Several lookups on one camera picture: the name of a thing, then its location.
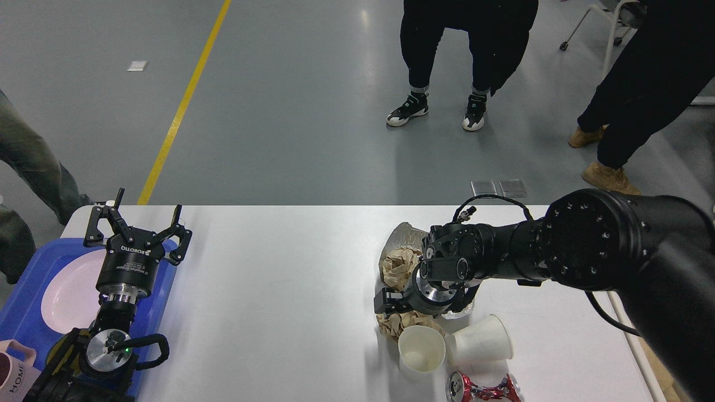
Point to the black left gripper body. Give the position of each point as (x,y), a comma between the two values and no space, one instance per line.
(129,266)

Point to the metal floor socket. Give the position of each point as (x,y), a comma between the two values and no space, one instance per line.
(513,188)
(480,187)

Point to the crushed red soda can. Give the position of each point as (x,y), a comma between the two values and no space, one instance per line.
(460,387)

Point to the crumpled aluminium foil sheet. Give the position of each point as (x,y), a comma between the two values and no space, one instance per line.
(404,235)

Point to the pink plate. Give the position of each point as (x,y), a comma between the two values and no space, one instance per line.
(71,299)

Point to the person in green trousers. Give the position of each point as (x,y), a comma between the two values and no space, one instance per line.
(28,154)

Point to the right metal floor socket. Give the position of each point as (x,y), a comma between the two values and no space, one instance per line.
(513,188)

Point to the white metal bar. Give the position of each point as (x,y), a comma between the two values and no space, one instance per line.
(703,100)

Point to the beige plastic bin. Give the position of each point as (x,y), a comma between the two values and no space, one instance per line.
(639,353)

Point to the lying white paper cup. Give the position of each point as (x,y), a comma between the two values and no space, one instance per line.
(486,341)

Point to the pink ribbed mug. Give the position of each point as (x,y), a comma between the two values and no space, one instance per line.
(17,370)

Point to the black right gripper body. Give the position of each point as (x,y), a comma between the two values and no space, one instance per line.
(431,299)

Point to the white frame chair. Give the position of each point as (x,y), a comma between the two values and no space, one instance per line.
(621,17)

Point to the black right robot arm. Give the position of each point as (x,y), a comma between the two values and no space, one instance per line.
(645,263)

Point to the brown paper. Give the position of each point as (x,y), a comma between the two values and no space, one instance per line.
(393,326)
(397,267)

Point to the brown paper bag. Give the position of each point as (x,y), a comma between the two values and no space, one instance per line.
(666,382)

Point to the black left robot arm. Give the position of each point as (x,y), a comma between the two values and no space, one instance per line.
(97,363)

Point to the left metal floor socket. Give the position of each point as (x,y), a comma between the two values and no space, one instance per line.
(480,187)

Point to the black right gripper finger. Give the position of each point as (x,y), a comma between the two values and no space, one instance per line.
(388,301)

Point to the person in tan boots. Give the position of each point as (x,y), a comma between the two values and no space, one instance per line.
(661,70)

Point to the upright white paper cup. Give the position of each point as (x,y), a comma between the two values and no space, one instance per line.
(421,351)

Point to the blue plastic tray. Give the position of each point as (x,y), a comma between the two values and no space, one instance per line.
(21,317)

